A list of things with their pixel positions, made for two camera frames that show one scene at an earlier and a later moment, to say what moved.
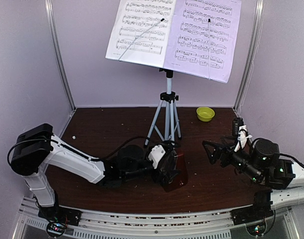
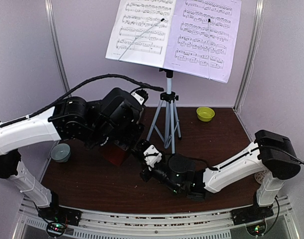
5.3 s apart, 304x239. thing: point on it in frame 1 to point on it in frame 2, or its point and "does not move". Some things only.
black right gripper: x=227 y=150 to x=144 y=175
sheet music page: x=141 y=31 does not move
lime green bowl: x=205 y=114 does not move
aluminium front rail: x=288 y=223 does not move
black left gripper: x=168 y=178 to x=131 y=138
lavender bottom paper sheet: x=203 y=38 does not move
